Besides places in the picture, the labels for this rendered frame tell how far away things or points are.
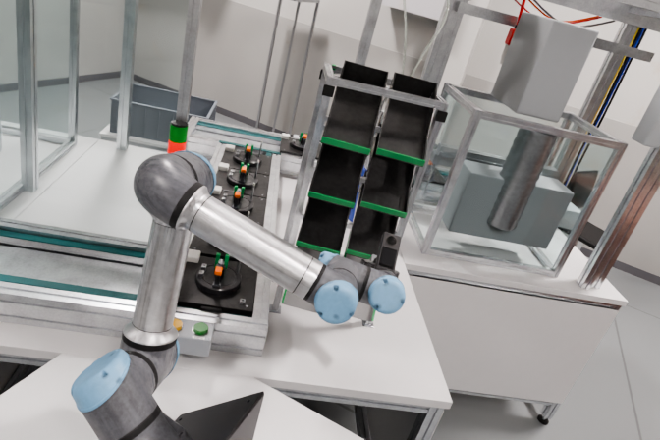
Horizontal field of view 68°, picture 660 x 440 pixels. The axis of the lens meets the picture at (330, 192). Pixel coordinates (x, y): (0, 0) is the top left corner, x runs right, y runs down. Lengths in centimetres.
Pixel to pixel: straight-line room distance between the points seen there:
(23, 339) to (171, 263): 60
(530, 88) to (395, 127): 90
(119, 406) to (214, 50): 529
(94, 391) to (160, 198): 38
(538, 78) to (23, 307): 194
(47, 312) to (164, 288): 52
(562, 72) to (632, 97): 282
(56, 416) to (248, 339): 49
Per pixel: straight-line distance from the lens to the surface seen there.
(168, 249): 107
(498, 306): 244
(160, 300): 111
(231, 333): 147
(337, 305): 87
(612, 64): 283
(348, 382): 153
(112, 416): 107
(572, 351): 280
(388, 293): 99
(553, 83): 221
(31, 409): 141
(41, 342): 155
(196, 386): 143
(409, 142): 137
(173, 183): 91
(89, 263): 172
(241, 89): 592
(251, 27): 577
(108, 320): 151
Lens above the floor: 193
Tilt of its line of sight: 25 degrees down
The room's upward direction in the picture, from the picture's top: 15 degrees clockwise
